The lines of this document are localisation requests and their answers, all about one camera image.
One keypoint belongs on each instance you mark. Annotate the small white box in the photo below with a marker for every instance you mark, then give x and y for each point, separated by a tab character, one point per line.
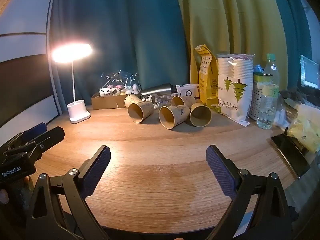
186	90

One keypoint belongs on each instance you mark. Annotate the bagged stack of paper cups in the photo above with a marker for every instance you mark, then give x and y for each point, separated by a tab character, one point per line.
235	92

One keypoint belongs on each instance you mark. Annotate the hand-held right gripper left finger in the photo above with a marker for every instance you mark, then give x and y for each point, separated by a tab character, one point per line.
98	170

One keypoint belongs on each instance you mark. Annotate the white desk lamp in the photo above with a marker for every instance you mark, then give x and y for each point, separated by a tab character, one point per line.
79	111

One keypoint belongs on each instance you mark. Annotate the stainless steel bottle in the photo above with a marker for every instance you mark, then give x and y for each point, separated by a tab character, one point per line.
157	89

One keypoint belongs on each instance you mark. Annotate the crumpled clear plastic wrap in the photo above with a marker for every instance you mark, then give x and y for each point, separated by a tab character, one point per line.
160	101

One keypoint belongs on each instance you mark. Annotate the yellow plastic bag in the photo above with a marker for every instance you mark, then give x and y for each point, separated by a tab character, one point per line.
305	132

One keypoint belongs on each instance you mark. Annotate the black smartphone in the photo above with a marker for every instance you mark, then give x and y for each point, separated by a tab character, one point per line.
290	152

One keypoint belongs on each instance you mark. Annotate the computer monitor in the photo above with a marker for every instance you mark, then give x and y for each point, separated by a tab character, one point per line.
310	72

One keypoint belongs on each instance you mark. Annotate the dark fuzzy item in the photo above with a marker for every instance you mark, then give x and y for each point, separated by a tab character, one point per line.
292	93

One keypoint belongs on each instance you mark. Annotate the clear plastic bag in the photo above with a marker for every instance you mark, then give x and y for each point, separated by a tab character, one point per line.
285	113

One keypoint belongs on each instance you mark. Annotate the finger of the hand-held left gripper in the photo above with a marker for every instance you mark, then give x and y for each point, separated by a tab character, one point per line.
51	137
37	129

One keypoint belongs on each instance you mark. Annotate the yellow-green curtain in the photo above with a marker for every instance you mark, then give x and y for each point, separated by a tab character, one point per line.
230	17

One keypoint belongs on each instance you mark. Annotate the yellow paper packet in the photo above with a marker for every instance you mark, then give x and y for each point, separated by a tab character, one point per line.
208	80

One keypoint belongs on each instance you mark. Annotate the clear plastic water bottle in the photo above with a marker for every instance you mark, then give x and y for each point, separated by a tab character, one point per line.
268	92

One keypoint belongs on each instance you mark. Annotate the brown paper cup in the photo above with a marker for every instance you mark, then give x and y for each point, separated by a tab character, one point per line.
180	112
188	100
146	107
200	115
130	100

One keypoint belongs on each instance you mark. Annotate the clear bag of small toys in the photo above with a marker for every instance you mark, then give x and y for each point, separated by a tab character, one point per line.
115	87

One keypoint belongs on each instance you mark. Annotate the teal curtain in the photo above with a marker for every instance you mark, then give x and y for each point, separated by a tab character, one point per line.
120	30

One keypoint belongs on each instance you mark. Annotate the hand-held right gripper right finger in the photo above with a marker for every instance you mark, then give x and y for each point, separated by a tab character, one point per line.
220	170

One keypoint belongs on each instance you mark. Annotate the blue plastic item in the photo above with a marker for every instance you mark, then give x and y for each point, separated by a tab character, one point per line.
258	69

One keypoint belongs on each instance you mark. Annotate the white perforated basket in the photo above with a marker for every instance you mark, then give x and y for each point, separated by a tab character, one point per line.
257	101

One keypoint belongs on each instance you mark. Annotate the flat cardboard box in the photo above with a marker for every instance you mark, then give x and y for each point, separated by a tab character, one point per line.
107	103

